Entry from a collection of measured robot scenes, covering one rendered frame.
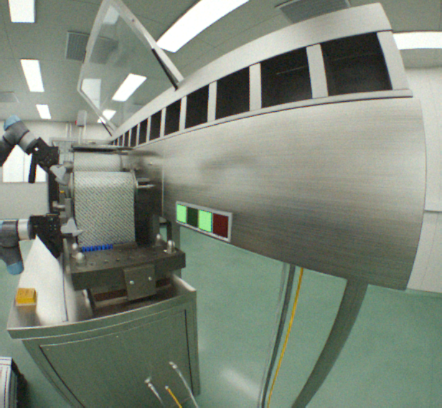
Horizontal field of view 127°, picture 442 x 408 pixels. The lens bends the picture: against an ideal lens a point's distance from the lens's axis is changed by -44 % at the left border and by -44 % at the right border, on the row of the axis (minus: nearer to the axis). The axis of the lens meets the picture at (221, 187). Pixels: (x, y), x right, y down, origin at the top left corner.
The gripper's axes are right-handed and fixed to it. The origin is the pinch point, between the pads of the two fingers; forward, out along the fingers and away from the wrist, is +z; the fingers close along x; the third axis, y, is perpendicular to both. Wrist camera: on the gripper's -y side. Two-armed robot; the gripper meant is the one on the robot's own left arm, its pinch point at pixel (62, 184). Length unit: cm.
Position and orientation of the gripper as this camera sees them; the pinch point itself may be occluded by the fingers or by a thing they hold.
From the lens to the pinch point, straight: 85.0
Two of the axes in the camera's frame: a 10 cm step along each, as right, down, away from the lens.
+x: -6.8, -0.6, 7.3
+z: 5.5, 6.2, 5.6
